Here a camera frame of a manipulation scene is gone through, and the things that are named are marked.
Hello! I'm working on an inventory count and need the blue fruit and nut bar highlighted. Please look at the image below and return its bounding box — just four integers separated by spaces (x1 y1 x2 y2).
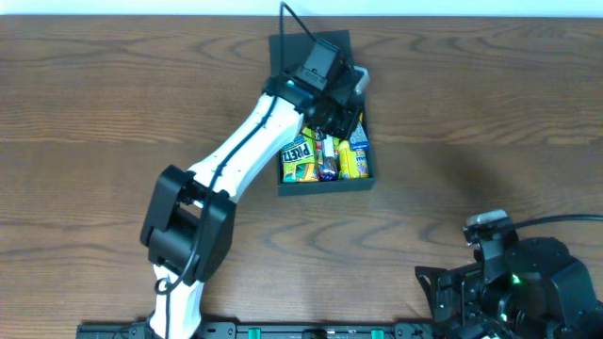
317 132 339 181

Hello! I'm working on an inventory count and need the blue gum pack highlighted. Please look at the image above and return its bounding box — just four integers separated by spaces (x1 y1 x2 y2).
349 121 369 152

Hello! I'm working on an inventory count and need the yellow Pretz snack box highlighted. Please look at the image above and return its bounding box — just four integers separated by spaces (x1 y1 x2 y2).
281 127 318 184

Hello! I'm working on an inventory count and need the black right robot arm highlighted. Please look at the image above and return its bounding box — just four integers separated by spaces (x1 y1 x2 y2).
415 210 602 338

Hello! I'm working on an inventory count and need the black open gift box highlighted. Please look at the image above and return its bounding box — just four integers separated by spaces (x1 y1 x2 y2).
264 30 375 196

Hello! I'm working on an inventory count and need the yellow Mentos candy bottle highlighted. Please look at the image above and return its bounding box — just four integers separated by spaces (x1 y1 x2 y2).
338 140 369 180

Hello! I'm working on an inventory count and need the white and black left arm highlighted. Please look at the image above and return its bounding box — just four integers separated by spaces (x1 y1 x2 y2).
140 72 368 338

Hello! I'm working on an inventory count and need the green Haribo gummy bag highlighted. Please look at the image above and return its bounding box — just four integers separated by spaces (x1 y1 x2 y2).
333 137 340 159

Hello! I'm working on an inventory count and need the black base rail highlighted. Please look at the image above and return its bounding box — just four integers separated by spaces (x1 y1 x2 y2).
75 322 442 339

